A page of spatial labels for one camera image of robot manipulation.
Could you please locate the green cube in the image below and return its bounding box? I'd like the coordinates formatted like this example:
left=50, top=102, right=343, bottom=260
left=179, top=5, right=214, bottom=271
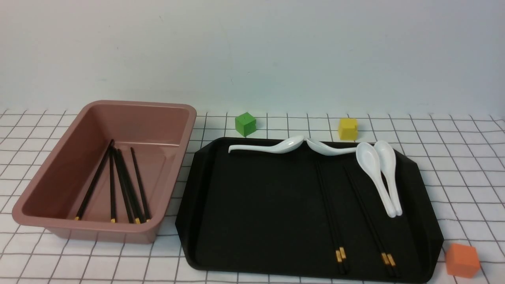
left=235, top=112, right=256, bottom=137

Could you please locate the white spoon far left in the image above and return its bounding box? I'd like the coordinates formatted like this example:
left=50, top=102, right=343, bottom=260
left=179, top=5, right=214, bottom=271
left=228, top=135, right=305, bottom=153

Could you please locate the white spoon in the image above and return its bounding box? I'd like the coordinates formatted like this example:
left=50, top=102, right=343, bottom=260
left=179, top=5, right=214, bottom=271
left=228, top=135, right=305, bottom=153
left=374, top=140, right=403, bottom=216
left=305, top=137, right=357, bottom=156
left=356, top=142, right=397, bottom=218

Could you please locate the black serving tray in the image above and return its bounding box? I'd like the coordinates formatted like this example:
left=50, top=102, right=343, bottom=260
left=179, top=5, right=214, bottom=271
left=175, top=137, right=444, bottom=283

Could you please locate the pink plastic bin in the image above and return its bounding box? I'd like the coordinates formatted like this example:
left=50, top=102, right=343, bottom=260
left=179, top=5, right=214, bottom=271
left=12, top=100, right=197, bottom=244

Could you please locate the yellow cube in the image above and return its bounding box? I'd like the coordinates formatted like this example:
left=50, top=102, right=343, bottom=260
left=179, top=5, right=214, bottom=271
left=338, top=118, right=358, bottom=141

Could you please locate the black chopstick in bin rightmost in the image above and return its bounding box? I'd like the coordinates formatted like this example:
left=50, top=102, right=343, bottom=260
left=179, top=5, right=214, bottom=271
left=130, top=147, right=151, bottom=222

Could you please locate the black chopstick in bin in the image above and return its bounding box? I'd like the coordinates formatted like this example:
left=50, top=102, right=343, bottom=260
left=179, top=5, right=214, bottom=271
left=112, top=147, right=134, bottom=224
left=130, top=147, right=151, bottom=222
left=74, top=140, right=115, bottom=220
left=108, top=146, right=116, bottom=223
left=116, top=148, right=141, bottom=224

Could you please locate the white spoon far right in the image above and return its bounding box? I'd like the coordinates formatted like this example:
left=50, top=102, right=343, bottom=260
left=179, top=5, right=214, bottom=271
left=374, top=140, right=403, bottom=216

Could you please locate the black chopstick tray left pair outer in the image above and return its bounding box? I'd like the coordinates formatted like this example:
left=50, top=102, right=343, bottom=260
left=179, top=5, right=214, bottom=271
left=314, top=161, right=345, bottom=275

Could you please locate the black chopstick tray pair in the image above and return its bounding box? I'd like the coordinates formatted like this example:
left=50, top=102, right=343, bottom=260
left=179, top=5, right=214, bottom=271
left=348, top=169, right=400, bottom=278
left=344, top=167, right=396, bottom=278
left=317, top=160, right=350, bottom=273
left=314, top=161, right=345, bottom=275

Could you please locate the black chopstick tray left pair inner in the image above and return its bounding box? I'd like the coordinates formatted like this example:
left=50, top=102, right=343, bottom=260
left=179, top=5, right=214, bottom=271
left=317, top=160, right=350, bottom=273

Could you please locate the black chopstick in bin leftmost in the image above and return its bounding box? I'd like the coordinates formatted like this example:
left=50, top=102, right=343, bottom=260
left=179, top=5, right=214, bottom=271
left=74, top=140, right=115, bottom=220

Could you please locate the black chopstick tray right pair left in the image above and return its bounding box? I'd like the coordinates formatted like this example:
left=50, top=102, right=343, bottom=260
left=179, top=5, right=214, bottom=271
left=344, top=167, right=396, bottom=278

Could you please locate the orange cube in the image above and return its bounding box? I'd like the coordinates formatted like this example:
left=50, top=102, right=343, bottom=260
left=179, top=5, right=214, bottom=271
left=445, top=243, right=480, bottom=278

